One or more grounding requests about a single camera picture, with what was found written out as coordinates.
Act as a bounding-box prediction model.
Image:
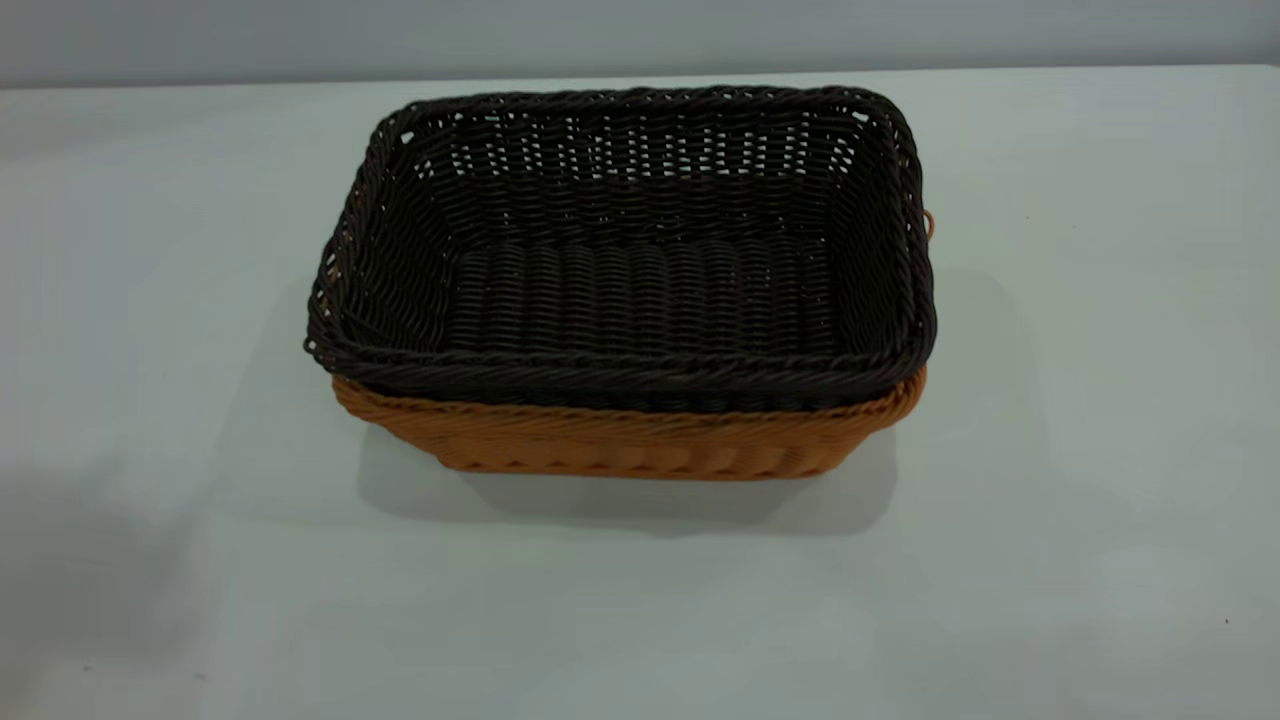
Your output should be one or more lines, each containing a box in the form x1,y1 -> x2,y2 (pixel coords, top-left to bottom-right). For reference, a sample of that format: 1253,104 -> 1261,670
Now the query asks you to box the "orange-brown wicker basket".
330,205 -> 937,482

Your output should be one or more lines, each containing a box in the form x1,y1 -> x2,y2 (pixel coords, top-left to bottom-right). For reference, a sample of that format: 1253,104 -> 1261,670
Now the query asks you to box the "dark brown wicker basket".
303,85 -> 938,414

